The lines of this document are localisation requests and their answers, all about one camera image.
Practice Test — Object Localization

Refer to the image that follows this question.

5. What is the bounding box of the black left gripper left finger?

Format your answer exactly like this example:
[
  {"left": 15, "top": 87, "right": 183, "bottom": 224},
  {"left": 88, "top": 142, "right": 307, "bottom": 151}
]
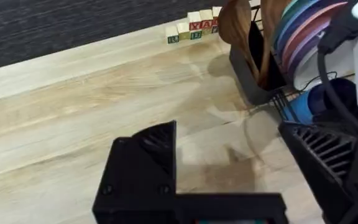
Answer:
[{"left": 92, "top": 120, "right": 178, "bottom": 224}]

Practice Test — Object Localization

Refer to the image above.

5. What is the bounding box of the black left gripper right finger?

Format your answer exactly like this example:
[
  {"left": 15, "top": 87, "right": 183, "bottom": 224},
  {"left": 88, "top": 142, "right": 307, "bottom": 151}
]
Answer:
[{"left": 278, "top": 121, "right": 358, "bottom": 224}]

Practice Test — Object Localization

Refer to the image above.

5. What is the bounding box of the blue cup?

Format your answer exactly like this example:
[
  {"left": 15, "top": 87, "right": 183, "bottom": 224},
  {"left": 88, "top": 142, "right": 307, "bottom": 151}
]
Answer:
[{"left": 282, "top": 77, "right": 358, "bottom": 126}]

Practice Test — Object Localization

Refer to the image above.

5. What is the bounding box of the white plate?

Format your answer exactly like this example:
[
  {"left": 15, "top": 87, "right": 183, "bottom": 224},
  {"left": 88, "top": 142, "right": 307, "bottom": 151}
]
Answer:
[{"left": 293, "top": 39, "right": 357, "bottom": 91}]

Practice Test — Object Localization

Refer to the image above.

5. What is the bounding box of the purple plate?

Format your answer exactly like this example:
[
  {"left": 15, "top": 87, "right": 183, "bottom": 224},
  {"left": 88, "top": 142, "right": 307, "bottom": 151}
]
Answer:
[{"left": 287, "top": 27, "right": 333, "bottom": 79}]

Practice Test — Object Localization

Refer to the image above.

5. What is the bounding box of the pink plate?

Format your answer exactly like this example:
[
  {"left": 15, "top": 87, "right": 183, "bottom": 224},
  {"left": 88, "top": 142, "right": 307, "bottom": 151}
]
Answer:
[{"left": 282, "top": 1, "right": 349, "bottom": 65}]

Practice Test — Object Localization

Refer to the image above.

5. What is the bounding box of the blue plate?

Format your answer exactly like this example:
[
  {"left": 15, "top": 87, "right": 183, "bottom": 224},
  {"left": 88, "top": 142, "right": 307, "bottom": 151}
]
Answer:
[{"left": 273, "top": 0, "right": 328, "bottom": 52}]

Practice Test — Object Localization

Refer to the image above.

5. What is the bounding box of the wooden letter blocks heap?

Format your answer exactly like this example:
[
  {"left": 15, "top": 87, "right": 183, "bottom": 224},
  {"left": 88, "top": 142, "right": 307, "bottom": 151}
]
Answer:
[{"left": 165, "top": 6, "right": 224, "bottom": 45}]

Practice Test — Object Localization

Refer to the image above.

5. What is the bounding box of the green plate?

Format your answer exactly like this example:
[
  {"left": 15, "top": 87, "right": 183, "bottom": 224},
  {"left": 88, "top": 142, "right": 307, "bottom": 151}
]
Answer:
[{"left": 280, "top": 0, "right": 301, "bottom": 20}]

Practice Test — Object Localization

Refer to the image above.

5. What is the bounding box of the black cable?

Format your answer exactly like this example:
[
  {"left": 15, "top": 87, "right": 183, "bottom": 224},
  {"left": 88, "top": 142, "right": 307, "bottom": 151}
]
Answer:
[{"left": 316, "top": 0, "right": 358, "bottom": 139}]

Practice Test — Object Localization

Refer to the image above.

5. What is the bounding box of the black wire dish rack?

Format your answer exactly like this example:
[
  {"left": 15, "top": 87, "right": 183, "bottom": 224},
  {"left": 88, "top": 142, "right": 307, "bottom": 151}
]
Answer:
[{"left": 228, "top": 0, "right": 357, "bottom": 126}]

